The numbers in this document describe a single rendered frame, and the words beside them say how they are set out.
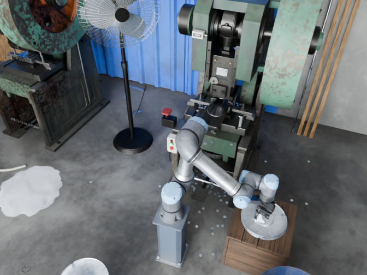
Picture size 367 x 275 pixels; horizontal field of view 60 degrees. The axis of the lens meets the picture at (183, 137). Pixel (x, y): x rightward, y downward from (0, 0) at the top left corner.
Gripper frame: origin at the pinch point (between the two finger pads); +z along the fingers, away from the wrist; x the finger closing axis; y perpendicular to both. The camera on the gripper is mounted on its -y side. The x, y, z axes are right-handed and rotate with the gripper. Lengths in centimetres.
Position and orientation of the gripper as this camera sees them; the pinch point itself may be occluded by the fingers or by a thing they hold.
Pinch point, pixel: (256, 218)
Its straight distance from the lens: 193.2
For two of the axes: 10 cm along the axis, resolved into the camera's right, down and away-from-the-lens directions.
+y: 8.0, 4.0, -4.5
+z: -0.1, 7.6, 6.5
